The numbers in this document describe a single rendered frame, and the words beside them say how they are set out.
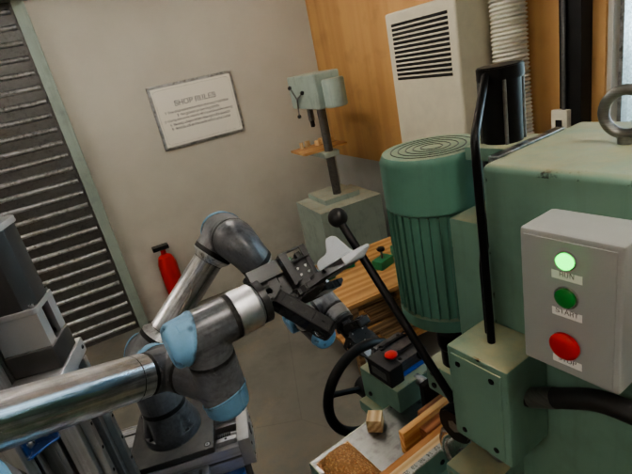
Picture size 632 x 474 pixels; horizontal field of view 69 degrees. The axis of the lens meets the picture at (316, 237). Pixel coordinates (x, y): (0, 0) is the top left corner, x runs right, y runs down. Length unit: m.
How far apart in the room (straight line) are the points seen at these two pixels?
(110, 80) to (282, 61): 1.29
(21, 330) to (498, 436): 0.78
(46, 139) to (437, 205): 3.14
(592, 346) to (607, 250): 0.11
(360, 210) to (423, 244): 2.48
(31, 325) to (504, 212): 0.79
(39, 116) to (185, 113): 0.95
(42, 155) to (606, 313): 3.44
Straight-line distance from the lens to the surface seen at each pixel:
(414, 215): 0.74
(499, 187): 0.59
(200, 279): 1.35
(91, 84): 3.63
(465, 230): 0.70
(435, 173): 0.71
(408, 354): 1.13
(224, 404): 0.79
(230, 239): 1.23
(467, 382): 0.65
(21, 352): 0.99
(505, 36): 2.27
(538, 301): 0.54
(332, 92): 2.93
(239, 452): 1.40
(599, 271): 0.49
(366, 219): 3.27
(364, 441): 1.09
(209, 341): 0.72
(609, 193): 0.52
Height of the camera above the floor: 1.68
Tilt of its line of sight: 21 degrees down
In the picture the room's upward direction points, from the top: 12 degrees counter-clockwise
